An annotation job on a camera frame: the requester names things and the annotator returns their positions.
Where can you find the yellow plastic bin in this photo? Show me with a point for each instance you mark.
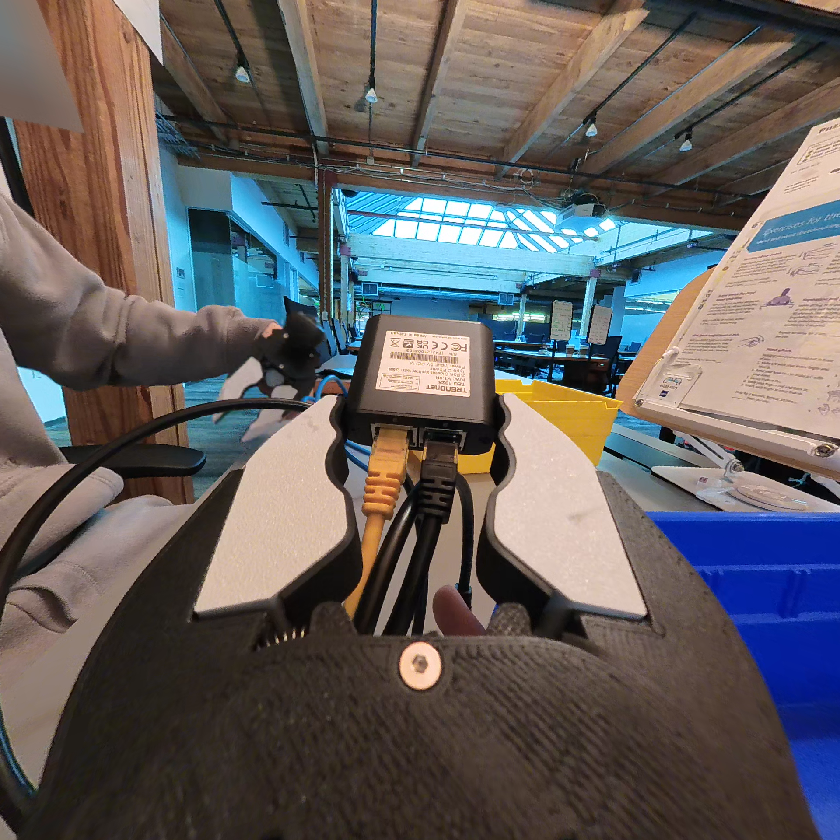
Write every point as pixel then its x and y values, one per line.
pixel 564 413

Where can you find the ceiling projector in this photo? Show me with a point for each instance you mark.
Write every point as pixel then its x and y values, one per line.
pixel 581 211

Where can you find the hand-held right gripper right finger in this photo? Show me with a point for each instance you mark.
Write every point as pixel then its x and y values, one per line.
pixel 564 518

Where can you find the white stand base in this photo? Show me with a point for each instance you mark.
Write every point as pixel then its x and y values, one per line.
pixel 722 489

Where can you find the blue plastic bin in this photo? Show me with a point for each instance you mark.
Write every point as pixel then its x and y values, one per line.
pixel 754 590

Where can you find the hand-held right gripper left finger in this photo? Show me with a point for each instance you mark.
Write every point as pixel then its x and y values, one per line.
pixel 282 512

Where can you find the person's grey hoodie torso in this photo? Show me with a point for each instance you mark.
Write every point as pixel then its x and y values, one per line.
pixel 59 564

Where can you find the document holder with printed sheet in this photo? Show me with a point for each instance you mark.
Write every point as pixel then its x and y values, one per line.
pixel 754 328

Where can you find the skylight window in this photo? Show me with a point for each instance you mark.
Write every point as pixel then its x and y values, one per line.
pixel 459 226

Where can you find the white standing board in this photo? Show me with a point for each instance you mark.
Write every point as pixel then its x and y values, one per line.
pixel 561 320
pixel 598 324

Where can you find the beige desk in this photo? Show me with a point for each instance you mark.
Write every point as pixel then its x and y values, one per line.
pixel 623 485

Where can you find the long dark table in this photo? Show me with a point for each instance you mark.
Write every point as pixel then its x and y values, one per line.
pixel 544 361

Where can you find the wooden pillar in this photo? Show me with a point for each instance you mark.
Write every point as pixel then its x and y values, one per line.
pixel 111 229

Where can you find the black network splitter box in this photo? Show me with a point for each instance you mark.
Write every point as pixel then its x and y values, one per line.
pixel 367 394

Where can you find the person's left forearm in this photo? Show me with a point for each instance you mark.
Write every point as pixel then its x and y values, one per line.
pixel 184 341

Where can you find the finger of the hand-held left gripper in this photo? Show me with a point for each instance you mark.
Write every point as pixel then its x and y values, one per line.
pixel 239 387
pixel 266 426

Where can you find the person's right hand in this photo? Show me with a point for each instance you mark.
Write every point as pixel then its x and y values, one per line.
pixel 456 613

